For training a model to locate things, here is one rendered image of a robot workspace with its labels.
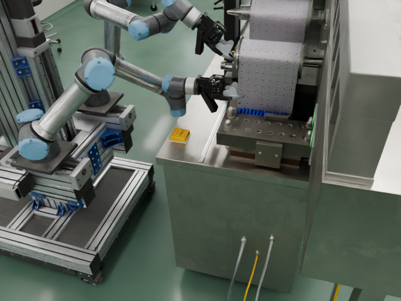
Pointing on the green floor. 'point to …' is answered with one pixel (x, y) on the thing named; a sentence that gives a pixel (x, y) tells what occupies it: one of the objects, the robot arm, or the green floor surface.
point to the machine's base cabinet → (236, 226)
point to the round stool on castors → (47, 24)
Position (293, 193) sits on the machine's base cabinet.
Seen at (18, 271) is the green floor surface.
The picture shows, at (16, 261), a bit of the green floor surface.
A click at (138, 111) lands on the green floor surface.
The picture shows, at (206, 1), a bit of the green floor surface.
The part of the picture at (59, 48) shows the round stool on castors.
